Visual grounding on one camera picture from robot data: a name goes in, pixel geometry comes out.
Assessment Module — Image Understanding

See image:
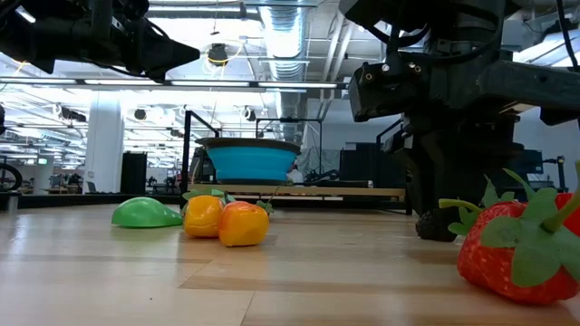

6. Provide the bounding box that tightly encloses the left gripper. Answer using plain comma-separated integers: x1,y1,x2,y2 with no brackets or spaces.
88,0,201,83

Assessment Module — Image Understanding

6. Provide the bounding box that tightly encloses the person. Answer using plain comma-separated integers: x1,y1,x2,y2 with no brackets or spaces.
286,160,305,185

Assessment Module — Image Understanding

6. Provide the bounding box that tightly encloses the orange yellow toy pear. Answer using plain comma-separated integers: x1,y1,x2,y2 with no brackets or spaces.
182,195,227,239
217,200,271,248

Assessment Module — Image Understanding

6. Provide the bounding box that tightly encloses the red toy strawberry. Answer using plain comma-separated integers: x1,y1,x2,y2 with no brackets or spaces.
541,158,580,239
438,168,580,306

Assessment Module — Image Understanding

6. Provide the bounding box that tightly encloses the black background monitor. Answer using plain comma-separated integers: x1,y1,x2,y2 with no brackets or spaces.
188,143,214,185

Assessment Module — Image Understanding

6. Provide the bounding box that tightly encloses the black cabinet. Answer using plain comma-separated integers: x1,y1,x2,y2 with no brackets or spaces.
120,151,149,196

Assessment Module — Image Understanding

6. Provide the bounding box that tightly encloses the black aluminium rig frame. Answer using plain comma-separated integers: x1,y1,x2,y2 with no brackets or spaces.
0,192,413,217

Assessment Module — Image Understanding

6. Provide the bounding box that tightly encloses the blue collapsible bowl grey rim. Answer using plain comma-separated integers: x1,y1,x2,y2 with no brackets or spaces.
195,137,304,186

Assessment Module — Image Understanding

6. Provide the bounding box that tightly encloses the black ceiling camera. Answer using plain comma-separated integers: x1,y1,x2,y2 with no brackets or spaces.
207,43,230,68

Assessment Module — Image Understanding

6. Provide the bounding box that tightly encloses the black metal frame stand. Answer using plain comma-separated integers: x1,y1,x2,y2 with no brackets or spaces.
255,117,324,159

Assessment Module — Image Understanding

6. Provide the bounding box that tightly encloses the silver ventilation duct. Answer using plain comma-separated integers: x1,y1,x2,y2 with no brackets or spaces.
258,0,310,139

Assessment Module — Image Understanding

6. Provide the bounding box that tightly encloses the black background workstation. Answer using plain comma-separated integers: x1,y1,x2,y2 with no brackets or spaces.
516,148,568,194

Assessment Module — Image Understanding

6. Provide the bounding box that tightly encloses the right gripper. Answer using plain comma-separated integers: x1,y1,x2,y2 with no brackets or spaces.
348,52,580,216

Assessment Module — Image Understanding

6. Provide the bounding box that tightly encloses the green toy avocado half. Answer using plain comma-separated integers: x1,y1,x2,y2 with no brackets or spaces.
111,197,185,229

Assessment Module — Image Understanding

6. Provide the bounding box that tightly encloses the LED light bar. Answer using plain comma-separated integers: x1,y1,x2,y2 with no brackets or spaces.
0,76,350,96

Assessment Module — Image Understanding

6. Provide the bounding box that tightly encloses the white square pillar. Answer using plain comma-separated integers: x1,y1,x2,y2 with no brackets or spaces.
82,92,126,195

